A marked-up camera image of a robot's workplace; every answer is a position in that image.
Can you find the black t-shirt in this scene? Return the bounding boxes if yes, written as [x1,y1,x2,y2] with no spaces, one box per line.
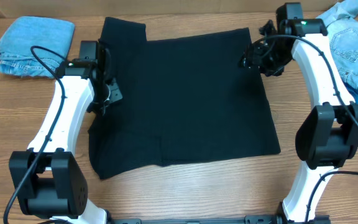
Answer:
[88,17,280,179]

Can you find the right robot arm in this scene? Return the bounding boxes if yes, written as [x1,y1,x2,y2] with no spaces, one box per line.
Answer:
[240,2,358,223]

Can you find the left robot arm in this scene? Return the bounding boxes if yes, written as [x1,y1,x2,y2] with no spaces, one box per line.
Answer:
[2,40,122,223]

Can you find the light blue denim jeans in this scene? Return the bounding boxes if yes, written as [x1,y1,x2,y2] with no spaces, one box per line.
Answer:
[318,0,358,90]

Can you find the folded blue jeans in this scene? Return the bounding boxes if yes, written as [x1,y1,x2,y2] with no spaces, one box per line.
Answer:
[0,16,75,78]

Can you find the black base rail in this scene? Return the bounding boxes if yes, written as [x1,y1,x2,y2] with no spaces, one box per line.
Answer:
[107,214,331,224]

